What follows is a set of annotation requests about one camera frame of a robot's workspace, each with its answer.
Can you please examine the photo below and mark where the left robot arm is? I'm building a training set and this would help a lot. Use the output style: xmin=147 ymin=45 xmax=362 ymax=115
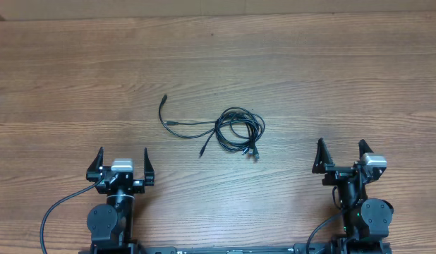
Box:
xmin=86 ymin=148 xmax=155 ymax=253

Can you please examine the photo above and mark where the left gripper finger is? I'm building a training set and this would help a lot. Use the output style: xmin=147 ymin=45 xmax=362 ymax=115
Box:
xmin=87 ymin=147 xmax=104 ymax=173
xmin=144 ymin=148 xmax=155 ymax=180

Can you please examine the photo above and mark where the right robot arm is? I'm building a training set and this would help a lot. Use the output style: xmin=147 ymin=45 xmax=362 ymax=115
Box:
xmin=305 ymin=138 xmax=394 ymax=253

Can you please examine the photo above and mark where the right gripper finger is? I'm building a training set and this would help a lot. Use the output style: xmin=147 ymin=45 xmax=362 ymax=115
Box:
xmin=358 ymin=139 xmax=373 ymax=158
xmin=312 ymin=138 xmax=334 ymax=174

